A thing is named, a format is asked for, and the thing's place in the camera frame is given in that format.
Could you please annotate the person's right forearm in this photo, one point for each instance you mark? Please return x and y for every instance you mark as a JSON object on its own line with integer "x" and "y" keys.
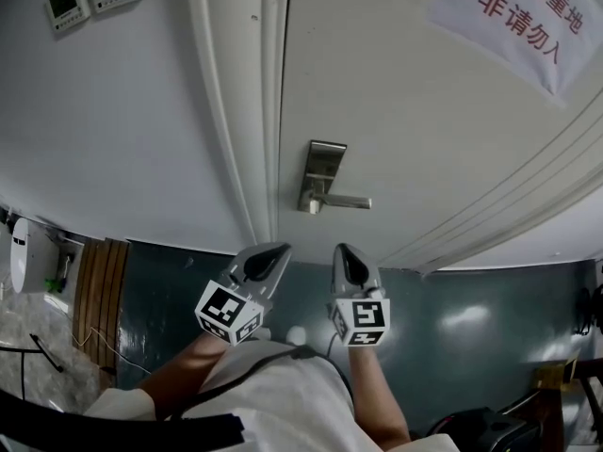
{"x": 374, "y": 393}

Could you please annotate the white paper sign red print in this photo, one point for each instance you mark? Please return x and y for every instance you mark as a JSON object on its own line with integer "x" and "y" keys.
{"x": 509, "y": 31}

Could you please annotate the small green object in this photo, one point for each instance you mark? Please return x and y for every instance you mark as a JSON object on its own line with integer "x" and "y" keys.
{"x": 53, "y": 285}

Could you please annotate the brown wooden furniture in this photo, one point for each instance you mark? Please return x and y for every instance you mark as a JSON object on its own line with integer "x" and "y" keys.
{"x": 589, "y": 393}

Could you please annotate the small cardboard box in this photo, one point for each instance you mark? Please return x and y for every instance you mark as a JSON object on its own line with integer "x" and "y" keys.
{"x": 556, "y": 372}

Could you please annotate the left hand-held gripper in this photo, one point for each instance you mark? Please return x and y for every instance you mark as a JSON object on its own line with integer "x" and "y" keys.
{"x": 221, "y": 306}

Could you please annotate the person's white shirt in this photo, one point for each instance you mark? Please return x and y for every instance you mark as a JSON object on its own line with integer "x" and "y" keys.
{"x": 282, "y": 403}

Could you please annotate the black bag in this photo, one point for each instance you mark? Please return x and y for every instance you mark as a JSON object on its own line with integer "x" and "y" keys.
{"x": 480, "y": 429}

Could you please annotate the white oval appliance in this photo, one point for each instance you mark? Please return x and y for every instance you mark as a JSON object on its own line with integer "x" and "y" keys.
{"x": 28, "y": 257}

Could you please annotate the white door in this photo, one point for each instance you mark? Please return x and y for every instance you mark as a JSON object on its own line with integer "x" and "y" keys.
{"x": 400, "y": 111}

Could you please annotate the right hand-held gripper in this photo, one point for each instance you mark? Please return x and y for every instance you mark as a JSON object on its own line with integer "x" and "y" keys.
{"x": 365, "y": 320}

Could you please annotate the metal door lock plate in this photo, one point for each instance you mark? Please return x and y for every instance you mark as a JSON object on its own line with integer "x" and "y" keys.
{"x": 322, "y": 160}

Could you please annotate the person's white shoe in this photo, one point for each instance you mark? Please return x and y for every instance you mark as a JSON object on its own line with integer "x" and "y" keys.
{"x": 297, "y": 334}

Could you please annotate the person's left forearm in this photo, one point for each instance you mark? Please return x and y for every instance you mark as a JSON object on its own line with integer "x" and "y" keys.
{"x": 184, "y": 375}

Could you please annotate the brown wooden slatted panel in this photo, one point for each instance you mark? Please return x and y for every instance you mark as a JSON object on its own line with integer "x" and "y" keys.
{"x": 101, "y": 295}

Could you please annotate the black metal stand frame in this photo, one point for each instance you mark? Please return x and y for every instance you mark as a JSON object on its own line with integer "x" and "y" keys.
{"x": 47, "y": 353}

